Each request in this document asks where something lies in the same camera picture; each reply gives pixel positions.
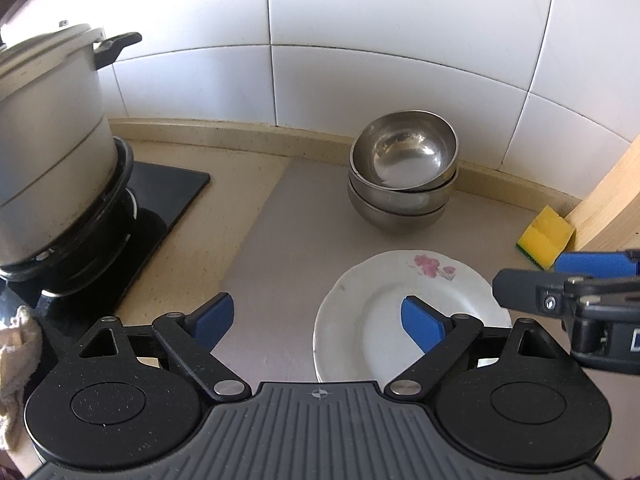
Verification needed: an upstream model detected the beige cloth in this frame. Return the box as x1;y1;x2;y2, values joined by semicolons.
0;306;42;452

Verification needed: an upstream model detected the black gas stove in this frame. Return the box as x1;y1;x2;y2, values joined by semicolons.
1;138;210;337

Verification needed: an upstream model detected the small steel bowl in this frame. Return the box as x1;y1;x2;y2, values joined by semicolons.
349;110;459;192

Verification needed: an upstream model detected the large steel bowl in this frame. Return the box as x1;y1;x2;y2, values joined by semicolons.
347;184;447;234

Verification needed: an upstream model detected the wooden knife block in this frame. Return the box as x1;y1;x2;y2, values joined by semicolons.
565;138;640;252

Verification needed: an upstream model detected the yellow green sponge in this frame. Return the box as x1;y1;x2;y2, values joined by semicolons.
516;206;575;270

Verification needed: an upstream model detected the silver cooking pot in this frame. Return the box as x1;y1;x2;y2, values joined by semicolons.
1;24;142;266

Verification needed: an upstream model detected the white plate pink flower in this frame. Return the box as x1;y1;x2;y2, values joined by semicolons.
314;250;512;387

